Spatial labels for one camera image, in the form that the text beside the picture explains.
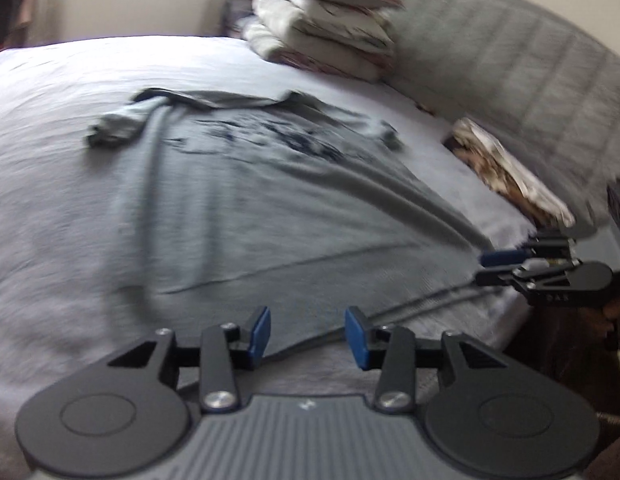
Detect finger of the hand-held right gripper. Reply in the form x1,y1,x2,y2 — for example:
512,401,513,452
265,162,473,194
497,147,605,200
475,269,528,287
480,246,538,267

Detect grey knit sweater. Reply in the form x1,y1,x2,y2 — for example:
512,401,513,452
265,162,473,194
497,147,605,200
85,87,521,361

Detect hanging dark clothes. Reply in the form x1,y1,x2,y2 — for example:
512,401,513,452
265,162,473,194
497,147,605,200
0,0,66,56

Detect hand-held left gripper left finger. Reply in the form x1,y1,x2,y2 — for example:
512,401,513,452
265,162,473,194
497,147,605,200
107,306,271,414

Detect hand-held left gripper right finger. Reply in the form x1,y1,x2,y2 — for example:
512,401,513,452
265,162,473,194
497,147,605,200
345,306,511,414

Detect stack of folded clothes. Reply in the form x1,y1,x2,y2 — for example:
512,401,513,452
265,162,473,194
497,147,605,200
447,117,576,228

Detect white printed pillow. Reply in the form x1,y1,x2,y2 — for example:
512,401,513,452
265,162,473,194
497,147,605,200
252,0,396,56

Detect grey quilted headboard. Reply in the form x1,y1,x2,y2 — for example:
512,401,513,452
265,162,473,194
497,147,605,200
380,0,620,241

